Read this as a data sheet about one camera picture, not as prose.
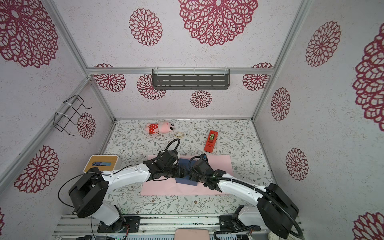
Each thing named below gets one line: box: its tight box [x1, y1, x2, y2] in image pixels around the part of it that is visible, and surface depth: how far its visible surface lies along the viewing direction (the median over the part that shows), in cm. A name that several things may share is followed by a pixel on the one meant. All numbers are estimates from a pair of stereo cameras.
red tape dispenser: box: [203, 130, 218, 153], surface depth 103 cm
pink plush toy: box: [145, 120, 175, 135], surface depth 109 cm
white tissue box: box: [83, 154, 122, 173], surface depth 94 cm
